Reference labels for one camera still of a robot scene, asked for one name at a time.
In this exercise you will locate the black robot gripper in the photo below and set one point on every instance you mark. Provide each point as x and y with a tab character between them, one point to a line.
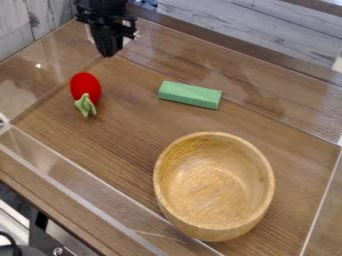
107	14

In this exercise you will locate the red plush strawberry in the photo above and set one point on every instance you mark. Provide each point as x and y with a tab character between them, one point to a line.
86	90

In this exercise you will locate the green rectangular block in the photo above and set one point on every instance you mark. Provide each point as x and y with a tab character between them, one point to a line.
189	94

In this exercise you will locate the wooden bowl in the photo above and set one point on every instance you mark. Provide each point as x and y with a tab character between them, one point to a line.
214	185

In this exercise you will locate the clear acrylic tray wall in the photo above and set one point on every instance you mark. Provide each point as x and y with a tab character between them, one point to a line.
102	215

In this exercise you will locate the black metal table bracket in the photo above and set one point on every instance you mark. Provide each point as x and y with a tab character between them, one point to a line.
41	239

